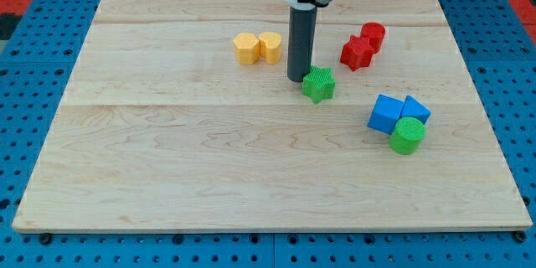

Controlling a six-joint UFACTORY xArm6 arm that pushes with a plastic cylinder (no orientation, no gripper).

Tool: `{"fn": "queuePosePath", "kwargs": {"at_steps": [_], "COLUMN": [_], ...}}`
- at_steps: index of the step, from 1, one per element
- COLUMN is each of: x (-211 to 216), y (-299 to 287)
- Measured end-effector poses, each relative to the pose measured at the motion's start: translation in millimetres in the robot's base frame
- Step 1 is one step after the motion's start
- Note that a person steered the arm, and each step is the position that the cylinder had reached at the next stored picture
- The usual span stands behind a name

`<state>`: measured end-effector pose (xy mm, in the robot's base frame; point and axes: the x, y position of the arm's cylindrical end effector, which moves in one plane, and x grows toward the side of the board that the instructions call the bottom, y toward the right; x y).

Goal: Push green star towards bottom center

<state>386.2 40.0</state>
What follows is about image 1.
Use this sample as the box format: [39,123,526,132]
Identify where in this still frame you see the green star block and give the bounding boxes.
[302,65,336,104]

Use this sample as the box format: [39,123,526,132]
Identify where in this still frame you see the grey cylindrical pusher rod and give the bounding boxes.
[287,8,317,82]

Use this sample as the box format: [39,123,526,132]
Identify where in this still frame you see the red star block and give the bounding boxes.
[339,35,374,71]

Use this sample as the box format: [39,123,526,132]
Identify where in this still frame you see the yellow heart block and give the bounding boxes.
[259,32,282,64]

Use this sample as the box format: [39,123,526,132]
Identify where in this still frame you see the yellow hexagon block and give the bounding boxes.
[233,33,260,65]

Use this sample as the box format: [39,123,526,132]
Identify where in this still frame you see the wooden board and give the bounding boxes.
[13,0,533,234]

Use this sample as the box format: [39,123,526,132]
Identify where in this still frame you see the blue cube block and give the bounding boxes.
[368,94,404,135]

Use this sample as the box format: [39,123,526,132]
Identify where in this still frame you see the red cylinder block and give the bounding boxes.
[360,22,386,53]

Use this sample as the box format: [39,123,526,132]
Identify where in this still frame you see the green cylinder block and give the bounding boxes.
[389,117,426,155]

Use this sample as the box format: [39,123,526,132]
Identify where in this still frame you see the blue triangle block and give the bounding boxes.
[400,95,430,124]

